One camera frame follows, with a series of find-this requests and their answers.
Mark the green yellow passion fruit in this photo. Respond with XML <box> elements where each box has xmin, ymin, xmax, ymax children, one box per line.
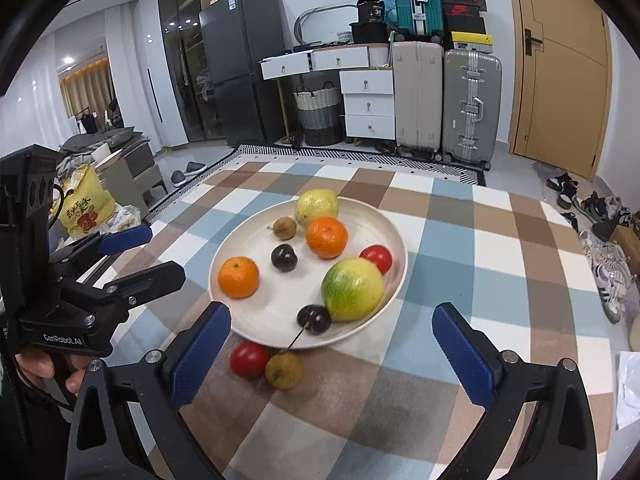
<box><xmin>320</xmin><ymin>258</ymin><xmax>385</xmax><ymax>322</ymax></box>

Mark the red cherry tomato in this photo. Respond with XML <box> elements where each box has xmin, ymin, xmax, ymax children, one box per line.
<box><xmin>359</xmin><ymin>244</ymin><xmax>393</xmax><ymax>275</ymax></box>
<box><xmin>229</xmin><ymin>341</ymin><xmax>271</xmax><ymax>380</ymax></box>

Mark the yellow plastic bag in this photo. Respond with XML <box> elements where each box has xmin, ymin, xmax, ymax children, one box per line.
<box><xmin>58</xmin><ymin>164</ymin><xmax>116</xmax><ymax>238</ymax></box>

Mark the dark cherry with stem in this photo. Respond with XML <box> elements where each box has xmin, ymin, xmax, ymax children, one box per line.
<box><xmin>285</xmin><ymin>304</ymin><xmax>332</xmax><ymax>351</ymax></box>

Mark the white drawer cabinet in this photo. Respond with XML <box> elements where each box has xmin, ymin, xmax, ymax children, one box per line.
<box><xmin>260</xmin><ymin>44</ymin><xmax>396</xmax><ymax>141</ymax></box>

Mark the wooden door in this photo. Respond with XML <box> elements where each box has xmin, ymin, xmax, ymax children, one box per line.
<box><xmin>509</xmin><ymin>0</ymin><xmax>612</xmax><ymax>180</ymax></box>

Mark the silver aluminium suitcase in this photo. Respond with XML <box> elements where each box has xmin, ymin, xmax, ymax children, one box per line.
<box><xmin>442</xmin><ymin>50</ymin><xmax>502</xmax><ymax>170</ymax></box>

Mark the pale yellow passion fruit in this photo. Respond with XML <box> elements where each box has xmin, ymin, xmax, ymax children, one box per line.
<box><xmin>295</xmin><ymin>188</ymin><xmax>340</xmax><ymax>229</ymax></box>

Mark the large orange mandarin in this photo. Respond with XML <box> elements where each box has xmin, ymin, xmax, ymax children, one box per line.
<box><xmin>305</xmin><ymin>217</ymin><xmax>348</xmax><ymax>260</ymax></box>

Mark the person's left hand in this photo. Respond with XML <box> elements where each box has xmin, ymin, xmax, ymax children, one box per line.
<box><xmin>13</xmin><ymin>346</ymin><xmax>94</xmax><ymax>395</ymax></box>

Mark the dark cherry without stem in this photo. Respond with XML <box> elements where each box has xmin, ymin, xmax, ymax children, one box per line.
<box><xmin>270</xmin><ymin>244</ymin><xmax>298</xmax><ymax>272</ymax></box>

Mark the cream round plate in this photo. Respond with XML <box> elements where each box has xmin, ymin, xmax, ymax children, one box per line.
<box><xmin>209</xmin><ymin>198</ymin><xmax>409</xmax><ymax>360</ymax></box>

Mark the woven laundry basket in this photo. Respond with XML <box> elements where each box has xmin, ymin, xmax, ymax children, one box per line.
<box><xmin>294</xmin><ymin>81</ymin><xmax>343</xmax><ymax>148</ymax></box>

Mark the black refrigerator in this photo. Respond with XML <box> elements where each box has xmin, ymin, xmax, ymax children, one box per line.
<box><xmin>200</xmin><ymin>0</ymin><xmax>285</xmax><ymax>148</ymax></box>

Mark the brown longan with stem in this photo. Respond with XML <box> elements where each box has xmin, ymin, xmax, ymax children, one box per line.
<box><xmin>270</xmin><ymin>217</ymin><xmax>297</xmax><ymax>242</ymax></box>

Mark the stack of shoe boxes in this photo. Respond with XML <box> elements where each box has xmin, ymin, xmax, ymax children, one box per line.
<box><xmin>442</xmin><ymin>0</ymin><xmax>494</xmax><ymax>54</ymax></box>

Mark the small orange mandarin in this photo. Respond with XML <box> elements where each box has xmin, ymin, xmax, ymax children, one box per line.
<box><xmin>217</xmin><ymin>257</ymin><xmax>260</xmax><ymax>299</ymax></box>

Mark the beige suitcase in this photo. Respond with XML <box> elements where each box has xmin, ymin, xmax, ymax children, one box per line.
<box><xmin>392</xmin><ymin>41</ymin><xmax>444</xmax><ymax>158</ymax></box>

